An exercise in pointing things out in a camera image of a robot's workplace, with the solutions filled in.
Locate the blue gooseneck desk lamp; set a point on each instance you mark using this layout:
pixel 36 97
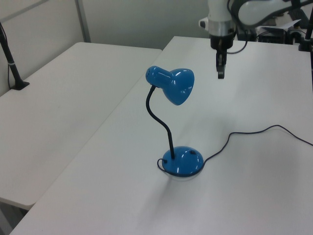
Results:
pixel 181 83

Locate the white paper sheet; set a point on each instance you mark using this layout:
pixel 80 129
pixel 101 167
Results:
pixel 281 25

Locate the black clamped camera pole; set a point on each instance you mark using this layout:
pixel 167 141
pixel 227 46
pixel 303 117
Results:
pixel 305 36
pixel 12 68

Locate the black background equipment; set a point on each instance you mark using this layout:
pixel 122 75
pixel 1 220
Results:
pixel 276 36

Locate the white side table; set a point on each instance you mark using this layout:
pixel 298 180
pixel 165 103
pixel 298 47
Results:
pixel 61 110

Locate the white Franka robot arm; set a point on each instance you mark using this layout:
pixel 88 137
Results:
pixel 220 14

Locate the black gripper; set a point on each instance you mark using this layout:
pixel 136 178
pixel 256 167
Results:
pixel 221 44

